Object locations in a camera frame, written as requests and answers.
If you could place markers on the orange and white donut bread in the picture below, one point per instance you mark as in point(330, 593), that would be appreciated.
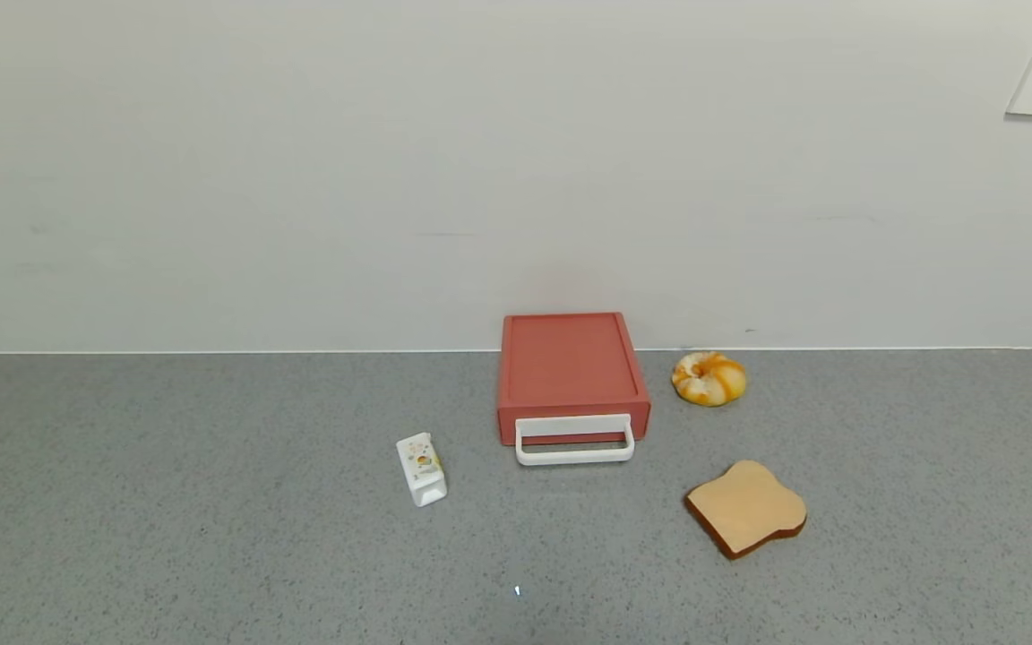
point(713, 385)

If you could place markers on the red drawer cabinet case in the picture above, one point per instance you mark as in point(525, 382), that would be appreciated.
point(570, 358)

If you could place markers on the toast bread slice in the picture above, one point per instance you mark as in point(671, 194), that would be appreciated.
point(744, 506)

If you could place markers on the small white milk carton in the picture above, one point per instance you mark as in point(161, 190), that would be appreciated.
point(422, 470)

